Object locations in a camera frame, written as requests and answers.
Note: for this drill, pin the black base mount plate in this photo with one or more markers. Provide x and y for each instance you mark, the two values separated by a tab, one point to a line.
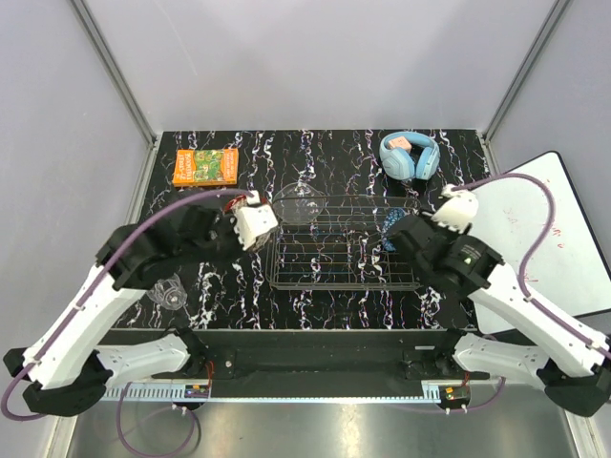
416	354

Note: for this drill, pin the pink cube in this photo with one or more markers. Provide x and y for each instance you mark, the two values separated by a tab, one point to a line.
399	142

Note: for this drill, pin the red floral plate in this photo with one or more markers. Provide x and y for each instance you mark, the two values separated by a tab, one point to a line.
229	207

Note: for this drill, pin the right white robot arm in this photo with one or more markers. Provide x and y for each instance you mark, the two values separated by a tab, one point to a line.
566	359

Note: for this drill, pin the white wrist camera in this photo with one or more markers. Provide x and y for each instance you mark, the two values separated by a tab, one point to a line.
458	210
255	221

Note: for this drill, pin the clear glass bowl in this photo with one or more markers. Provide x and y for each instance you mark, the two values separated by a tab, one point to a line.
298	203

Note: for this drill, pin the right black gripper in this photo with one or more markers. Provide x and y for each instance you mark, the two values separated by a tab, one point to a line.
434	226

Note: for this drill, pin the orange book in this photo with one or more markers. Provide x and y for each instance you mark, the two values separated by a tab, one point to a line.
206	168

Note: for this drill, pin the blue triangle pattern bowl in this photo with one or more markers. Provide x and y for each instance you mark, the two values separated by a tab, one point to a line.
394	215

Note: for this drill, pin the wire dish rack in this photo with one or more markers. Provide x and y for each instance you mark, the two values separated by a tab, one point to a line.
341	249

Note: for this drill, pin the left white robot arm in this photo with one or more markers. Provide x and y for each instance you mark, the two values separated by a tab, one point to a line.
66	371

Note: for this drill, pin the white whiteboard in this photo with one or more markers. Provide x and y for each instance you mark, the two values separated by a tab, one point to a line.
568	268

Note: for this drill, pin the light blue headphones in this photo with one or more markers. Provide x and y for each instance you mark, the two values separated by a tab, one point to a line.
421	162

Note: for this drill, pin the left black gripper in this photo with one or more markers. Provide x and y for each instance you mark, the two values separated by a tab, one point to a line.
228	221

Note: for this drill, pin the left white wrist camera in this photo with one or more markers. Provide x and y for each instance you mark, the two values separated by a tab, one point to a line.
255	221

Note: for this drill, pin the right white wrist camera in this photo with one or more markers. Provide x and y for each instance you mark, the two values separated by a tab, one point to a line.
458	210

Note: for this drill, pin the clear drinking glass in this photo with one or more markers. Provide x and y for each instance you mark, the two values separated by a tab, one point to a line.
168	293

